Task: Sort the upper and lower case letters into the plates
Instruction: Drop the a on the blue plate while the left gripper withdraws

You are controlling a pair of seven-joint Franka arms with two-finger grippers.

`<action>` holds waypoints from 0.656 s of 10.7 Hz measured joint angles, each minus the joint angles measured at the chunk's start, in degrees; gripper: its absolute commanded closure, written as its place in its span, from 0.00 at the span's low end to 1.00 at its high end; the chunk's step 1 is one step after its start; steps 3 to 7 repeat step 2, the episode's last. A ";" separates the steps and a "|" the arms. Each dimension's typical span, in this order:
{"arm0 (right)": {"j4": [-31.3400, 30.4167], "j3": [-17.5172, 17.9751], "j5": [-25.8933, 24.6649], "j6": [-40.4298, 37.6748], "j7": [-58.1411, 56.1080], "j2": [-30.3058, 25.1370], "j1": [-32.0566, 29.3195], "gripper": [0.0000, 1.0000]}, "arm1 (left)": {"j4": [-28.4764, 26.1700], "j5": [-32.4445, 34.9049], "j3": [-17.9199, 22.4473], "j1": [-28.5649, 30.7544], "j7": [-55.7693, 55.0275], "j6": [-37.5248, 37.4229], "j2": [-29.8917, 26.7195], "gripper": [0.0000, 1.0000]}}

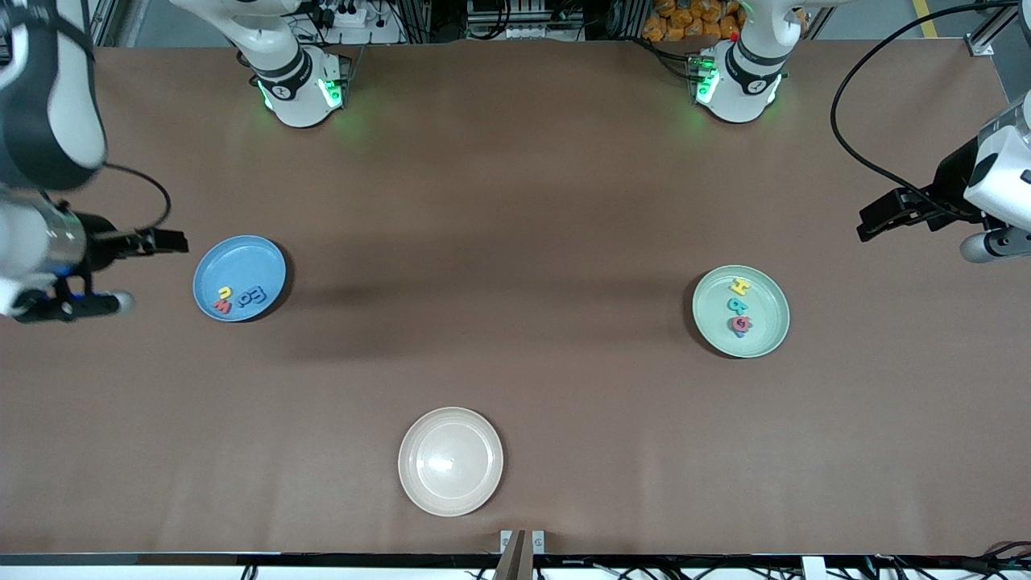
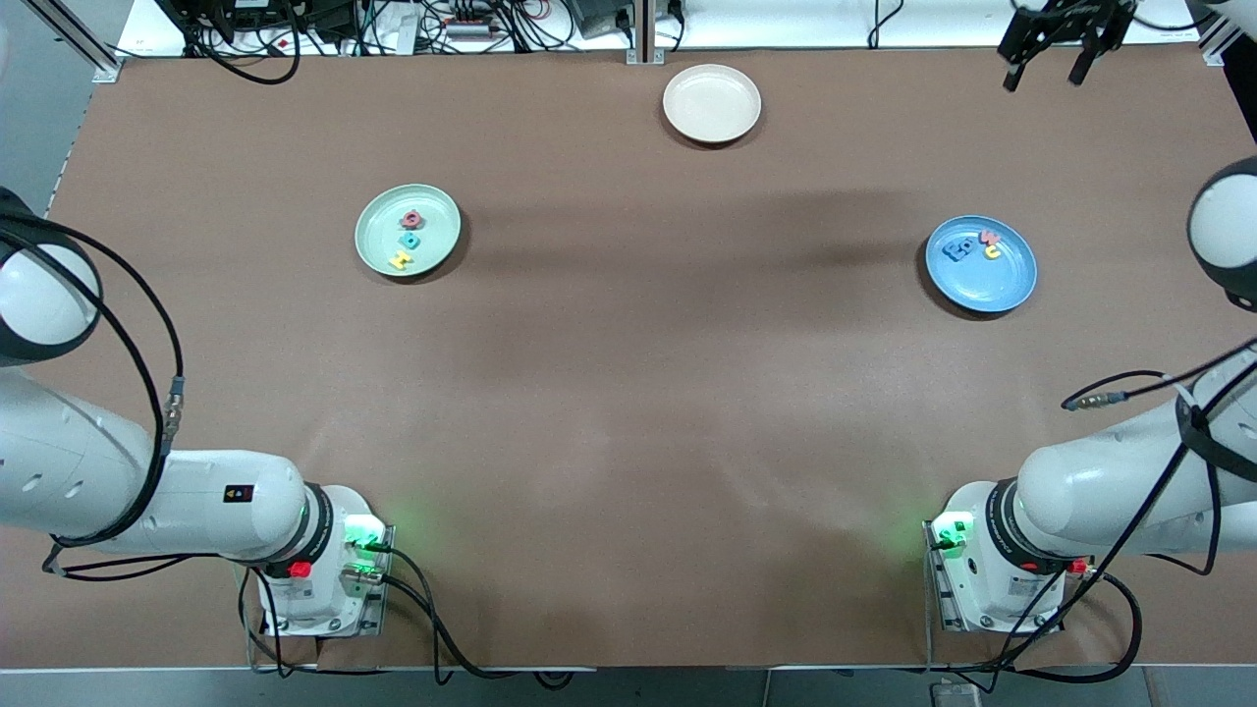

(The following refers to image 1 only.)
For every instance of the pink foam letter w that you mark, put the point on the pink foam letter w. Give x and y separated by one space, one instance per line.
221 307

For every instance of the white power strip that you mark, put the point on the white power strip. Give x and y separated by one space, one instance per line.
362 32

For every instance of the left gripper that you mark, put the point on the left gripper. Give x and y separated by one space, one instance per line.
953 180

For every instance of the teal foam letter R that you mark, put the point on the teal foam letter R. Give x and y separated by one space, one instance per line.
736 305

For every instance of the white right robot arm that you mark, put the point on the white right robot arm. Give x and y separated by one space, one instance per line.
48 105

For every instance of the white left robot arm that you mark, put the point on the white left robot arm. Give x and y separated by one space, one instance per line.
737 97

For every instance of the beige plate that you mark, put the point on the beige plate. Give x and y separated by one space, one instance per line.
450 461

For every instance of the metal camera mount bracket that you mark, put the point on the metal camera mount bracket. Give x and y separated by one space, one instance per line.
522 556

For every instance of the blue foam letter m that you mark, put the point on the blue foam letter m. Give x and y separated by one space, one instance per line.
258 295

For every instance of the green plate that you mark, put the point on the green plate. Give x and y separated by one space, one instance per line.
765 318

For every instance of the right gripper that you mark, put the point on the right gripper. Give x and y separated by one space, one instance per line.
100 244

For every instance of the yellow foam letter H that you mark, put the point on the yellow foam letter H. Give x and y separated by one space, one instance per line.
739 286

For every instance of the orange packets pile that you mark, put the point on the orange packets pile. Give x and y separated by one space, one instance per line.
676 20

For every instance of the blue plate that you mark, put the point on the blue plate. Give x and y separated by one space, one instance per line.
242 266

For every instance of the pink foam letter Q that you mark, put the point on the pink foam letter Q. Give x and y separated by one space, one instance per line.
739 323

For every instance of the aluminium frame profile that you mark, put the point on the aluminium frame profile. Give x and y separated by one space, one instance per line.
983 46
105 20

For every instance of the white electronics box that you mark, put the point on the white electronics box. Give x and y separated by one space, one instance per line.
523 32

